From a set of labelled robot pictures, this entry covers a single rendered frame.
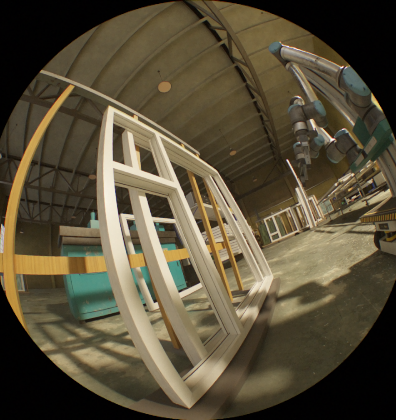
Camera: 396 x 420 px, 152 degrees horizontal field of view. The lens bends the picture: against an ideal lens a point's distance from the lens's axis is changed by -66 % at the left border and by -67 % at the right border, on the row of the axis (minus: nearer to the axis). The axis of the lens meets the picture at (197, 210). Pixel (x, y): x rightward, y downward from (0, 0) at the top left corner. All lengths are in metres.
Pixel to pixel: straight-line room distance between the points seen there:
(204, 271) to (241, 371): 0.47
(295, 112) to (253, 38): 8.60
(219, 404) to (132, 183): 0.88
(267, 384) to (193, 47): 8.68
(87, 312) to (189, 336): 1.61
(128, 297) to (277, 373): 0.57
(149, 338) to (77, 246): 1.80
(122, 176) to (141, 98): 8.14
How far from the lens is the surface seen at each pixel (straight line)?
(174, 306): 0.58
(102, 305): 2.11
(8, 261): 0.68
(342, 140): 1.43
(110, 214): 0.47
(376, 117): 1.02
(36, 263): 0.69
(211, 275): 0.69
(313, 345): 0.74
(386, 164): 1.41
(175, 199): 0.81
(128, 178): 0.67
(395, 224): 1.08
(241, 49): 6.74
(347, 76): 0.92
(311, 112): 0.90
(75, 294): 2.03
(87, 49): 8.25
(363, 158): 1.24
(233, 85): 9.73
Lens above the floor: 0.51
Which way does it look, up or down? 19 degrees up
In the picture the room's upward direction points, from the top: 17 degrees counter-clockwise
